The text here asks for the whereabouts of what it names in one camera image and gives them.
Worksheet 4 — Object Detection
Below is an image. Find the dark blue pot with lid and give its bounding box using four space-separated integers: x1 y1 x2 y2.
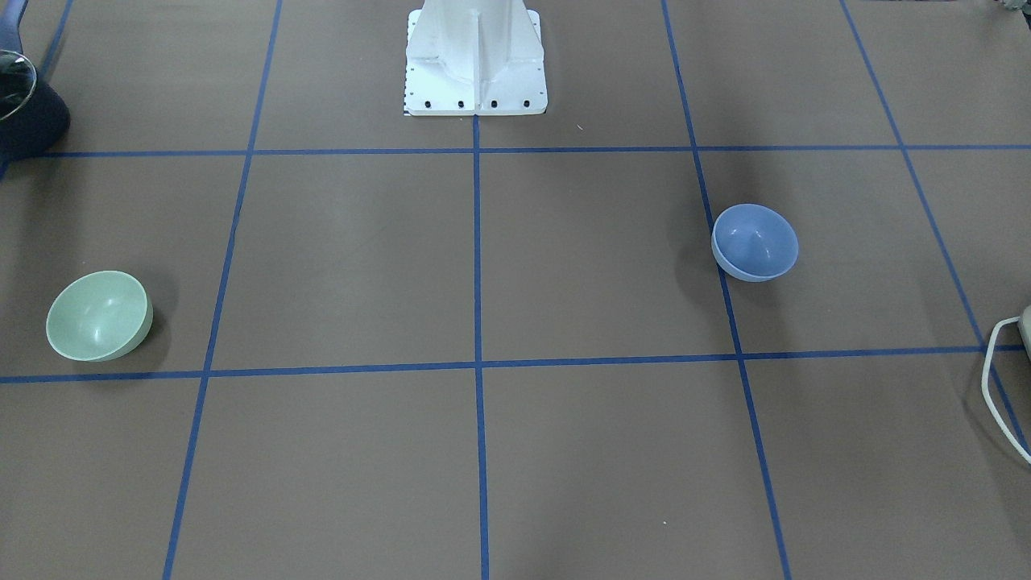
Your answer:
1 1 71 163

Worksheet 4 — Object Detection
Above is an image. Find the blue bowl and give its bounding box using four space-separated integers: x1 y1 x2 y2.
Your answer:
710 203 800 283

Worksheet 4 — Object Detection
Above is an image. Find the silver white toaster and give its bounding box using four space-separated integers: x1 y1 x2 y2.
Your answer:
1017 305 1031 359

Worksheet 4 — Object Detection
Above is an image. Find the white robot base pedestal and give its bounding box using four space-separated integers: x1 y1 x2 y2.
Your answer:
403 1 548 117

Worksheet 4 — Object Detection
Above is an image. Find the green bowl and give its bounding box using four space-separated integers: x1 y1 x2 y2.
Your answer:
45 271 154 363

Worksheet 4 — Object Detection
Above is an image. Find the white toaster power cable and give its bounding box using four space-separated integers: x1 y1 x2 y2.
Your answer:
982 317 1031 466

